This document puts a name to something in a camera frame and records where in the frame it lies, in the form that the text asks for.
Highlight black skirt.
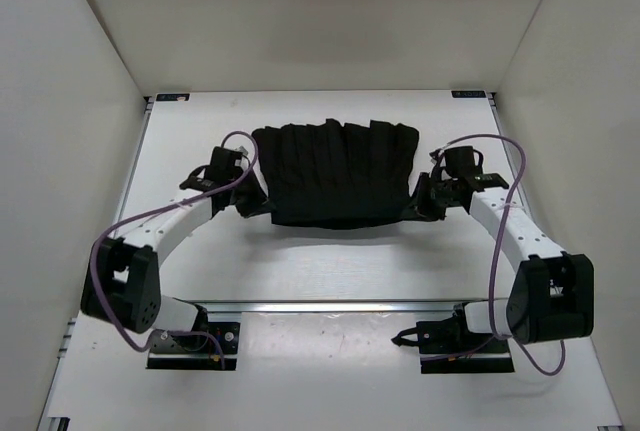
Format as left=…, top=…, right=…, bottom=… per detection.
left=252, top=119, right=419, bottom=230

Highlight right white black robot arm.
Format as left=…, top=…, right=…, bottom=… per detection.
left=414, top=173, right=594, bottom=352

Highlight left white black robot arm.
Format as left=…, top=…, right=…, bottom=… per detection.
left=81, top=169, right=267, bottom=349

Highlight right corner label sticker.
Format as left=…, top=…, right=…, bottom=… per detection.
left=451, top=90, right=486, bottom=99

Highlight corner label sticker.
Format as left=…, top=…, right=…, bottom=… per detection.
left=155, top=93, right=190, bottom=102
left=451, top=90, right=486, bottom=99

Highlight left corner label sticker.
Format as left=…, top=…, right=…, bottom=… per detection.
left=155, top=93, right=190, bottom=102

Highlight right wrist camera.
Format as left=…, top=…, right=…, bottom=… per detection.
left=430, top=146, right=509, bottom=192

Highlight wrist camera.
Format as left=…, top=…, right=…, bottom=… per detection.
left=430, top=146, right=509, bottom=192
left=179, top=146, right=246, bottom=192

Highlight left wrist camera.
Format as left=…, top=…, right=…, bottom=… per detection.
left=179, top=146, right=246, bottom=192

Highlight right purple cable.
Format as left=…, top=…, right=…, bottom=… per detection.
left=422, top=134, right=566, bottom=377

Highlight purple cable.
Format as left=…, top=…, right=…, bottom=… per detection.
left=89, top=131, right=259, bottom=371
left=422, top=134, right=566, bottom=377

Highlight aluminium front rail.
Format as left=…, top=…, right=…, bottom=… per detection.
left=199, top=300, right=458, bottom=314

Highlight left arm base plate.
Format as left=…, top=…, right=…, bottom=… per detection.
left=146, top=306, right=241, bottom=372

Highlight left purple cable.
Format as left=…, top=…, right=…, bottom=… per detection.
left=89, top=131, right=259, bottom=371

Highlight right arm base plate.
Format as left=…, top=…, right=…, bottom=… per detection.
left=391, top=316, right=515, bottom=375

